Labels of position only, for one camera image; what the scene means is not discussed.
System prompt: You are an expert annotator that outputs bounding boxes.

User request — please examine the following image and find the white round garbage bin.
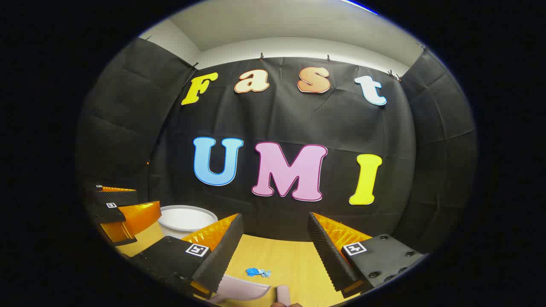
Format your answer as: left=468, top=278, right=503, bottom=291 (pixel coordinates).
left=157, top=205, right=219, bottom=240

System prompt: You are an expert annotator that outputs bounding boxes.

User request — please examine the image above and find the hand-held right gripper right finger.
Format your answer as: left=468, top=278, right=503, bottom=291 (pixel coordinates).
left=307, top=211, right=428, bottom=299

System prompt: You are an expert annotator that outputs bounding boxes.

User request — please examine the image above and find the pale purple dustpan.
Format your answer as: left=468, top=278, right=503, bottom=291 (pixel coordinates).
left=205, top=274, right=272, bottom=306

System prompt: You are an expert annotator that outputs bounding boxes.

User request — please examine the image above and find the black backdrop cloth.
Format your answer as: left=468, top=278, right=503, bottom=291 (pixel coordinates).
left=77, top=38, right=477, bottom=256

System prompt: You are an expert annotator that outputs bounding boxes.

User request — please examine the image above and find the small pale purple broom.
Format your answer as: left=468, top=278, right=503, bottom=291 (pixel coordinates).
left=276, top=285, right=292, bottom=307

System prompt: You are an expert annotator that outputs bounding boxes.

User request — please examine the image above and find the yellow wooden desktop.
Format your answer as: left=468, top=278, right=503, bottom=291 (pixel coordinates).
left=124, top=222, right=372, bottom=307

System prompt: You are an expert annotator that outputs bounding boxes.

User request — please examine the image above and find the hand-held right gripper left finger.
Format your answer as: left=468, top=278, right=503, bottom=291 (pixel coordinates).
left=128, top=213, right=244, bottom=299

